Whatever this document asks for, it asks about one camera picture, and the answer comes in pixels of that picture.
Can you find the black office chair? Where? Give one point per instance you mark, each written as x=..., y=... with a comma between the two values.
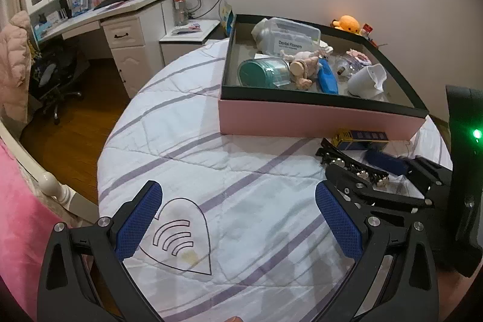
x=54, y=76

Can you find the blue oblong case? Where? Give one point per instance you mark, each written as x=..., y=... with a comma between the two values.
x=327, y=78

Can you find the red white small carton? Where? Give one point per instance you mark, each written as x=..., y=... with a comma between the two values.
x=366, y=28

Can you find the white desk with drawers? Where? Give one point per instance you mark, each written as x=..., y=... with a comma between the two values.
x=128, y=35

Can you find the pink box with dark rim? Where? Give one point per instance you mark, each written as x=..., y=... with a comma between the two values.
x=320, y=118

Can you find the orange-capped water bottle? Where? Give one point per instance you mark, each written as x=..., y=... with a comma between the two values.
x=180, y=9

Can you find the person's right forearm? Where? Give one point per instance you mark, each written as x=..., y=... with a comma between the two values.
x=460, y=299

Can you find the blue yellow bag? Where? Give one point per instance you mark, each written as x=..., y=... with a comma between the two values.
x=227, y=18

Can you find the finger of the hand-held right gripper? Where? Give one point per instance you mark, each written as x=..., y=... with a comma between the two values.
x=388, y=162
x=392, y=203

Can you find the magazine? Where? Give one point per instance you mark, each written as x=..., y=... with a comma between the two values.
x=188, y=28

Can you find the clear plastic box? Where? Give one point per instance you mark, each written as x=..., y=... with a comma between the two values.
x=290, y=35

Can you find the white bed frame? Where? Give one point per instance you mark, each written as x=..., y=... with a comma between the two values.
x=53, y=188

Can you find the white cup-shaped figurine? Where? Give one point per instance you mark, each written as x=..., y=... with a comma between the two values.
x=368, y=80

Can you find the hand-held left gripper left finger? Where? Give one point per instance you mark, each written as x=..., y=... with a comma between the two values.
x=137, y=220

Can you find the orange octopus plush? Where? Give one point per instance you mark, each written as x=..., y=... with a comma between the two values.
x=347, y=23

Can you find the pink puffer jacket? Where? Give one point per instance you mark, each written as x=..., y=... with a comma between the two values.
x=15, y=58

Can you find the small white cabinet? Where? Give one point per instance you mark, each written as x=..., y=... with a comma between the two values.
x=188, y=43

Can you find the teal plastic jar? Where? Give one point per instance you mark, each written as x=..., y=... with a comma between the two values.
x=262, y=73

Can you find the black studded hair clip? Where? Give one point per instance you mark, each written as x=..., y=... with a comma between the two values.
x=362, y=173

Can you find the small doll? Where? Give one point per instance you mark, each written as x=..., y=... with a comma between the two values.
x=303, y=67

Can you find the blue yellow small box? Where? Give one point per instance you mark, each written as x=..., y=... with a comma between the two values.
x=358, y=138

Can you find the pink printed blanket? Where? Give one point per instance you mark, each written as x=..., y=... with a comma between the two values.
x=26, y=231

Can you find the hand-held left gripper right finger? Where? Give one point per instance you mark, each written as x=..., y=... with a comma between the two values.
x=339, y=220

